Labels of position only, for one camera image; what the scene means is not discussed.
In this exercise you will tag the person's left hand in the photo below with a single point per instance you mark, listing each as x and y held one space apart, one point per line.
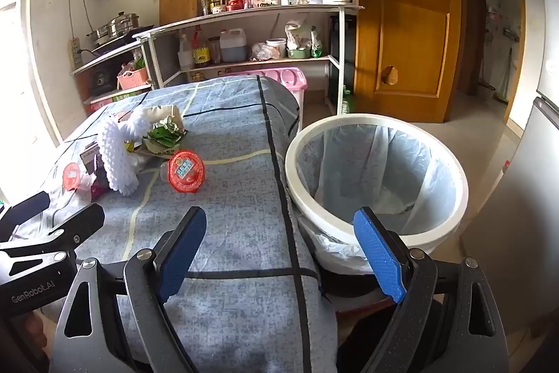
36 331

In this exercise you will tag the dark glass jar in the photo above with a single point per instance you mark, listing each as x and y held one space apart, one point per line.
215 52

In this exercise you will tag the red white milk carton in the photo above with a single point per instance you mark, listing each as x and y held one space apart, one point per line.
99 176

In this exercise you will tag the steel cup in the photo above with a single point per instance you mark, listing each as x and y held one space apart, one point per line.
249 0

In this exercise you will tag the steel steamer pot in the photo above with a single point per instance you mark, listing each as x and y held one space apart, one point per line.
123 23

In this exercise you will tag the pink carton box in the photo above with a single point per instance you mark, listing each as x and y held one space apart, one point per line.
98 106

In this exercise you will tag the door knob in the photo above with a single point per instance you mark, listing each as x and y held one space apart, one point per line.
389 76

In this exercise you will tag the small red-lid jelly cup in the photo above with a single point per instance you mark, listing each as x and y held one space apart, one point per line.
72 174

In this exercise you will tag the black kitchen appliance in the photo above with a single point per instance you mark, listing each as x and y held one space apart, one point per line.
103 81

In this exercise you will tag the clear plastic bin liner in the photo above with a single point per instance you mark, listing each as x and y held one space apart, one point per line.
393 163

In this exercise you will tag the yellow-label sauce bottle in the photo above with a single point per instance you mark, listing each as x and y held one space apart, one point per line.
201 52

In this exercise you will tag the white food bag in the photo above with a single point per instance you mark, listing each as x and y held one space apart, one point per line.
299 34

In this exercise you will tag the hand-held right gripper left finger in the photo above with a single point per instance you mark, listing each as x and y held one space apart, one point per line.
183 250

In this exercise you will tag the wooden door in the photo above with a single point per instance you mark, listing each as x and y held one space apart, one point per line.
410 28

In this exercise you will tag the black cabinet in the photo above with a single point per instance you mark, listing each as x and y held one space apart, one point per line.
347 62

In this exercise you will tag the large white metal shelf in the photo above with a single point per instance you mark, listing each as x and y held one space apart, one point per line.
150 62

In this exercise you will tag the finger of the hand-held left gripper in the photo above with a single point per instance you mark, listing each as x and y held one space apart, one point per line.
28 209
78 224

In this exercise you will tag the small seasoning bottle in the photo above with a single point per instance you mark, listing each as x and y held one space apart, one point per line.
205 3

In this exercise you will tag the white round trash bin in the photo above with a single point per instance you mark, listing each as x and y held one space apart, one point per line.
301 204

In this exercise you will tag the steel pan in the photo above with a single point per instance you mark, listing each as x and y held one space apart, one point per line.
98 34

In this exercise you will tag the green carton box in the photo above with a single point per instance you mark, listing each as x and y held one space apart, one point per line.
129 96

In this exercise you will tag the white power strip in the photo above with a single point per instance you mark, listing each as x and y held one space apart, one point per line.
76 54

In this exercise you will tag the white jug with dark liquid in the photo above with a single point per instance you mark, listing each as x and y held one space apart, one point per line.
233 47

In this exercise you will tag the window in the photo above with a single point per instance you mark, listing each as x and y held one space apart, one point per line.
17 71

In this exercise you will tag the clear plastic bottle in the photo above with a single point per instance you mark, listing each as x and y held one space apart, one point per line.
186 56

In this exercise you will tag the red tin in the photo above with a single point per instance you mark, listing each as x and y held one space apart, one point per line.
236 1

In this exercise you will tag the white plastic tub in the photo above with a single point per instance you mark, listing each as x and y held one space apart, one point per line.
276 48

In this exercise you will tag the white foam fruit net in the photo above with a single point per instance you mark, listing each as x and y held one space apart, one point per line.
115 154

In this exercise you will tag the wooden door frame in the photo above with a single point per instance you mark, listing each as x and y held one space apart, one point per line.
517 28

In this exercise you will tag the large red-lid jelly cup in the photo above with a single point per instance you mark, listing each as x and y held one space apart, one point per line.
185 172

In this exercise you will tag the silver refrigerator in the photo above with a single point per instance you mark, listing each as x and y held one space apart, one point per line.
524 180

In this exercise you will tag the beige green paper wrapper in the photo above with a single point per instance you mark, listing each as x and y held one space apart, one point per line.
163 137

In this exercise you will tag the pink woven basket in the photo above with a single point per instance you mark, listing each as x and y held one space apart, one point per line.
133 79

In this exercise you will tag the green snack packet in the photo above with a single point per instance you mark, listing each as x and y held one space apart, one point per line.
317 45

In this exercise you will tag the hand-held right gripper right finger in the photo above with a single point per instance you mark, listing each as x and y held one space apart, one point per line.
380 259

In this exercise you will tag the small white metal shelf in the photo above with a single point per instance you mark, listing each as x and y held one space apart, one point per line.
109 55

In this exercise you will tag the green bowl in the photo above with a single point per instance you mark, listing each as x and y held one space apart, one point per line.
299 53

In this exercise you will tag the black induction cooker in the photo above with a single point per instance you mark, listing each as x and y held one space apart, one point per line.
126 40

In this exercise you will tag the clear plastic bag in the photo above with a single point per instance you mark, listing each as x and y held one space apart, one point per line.
260 52

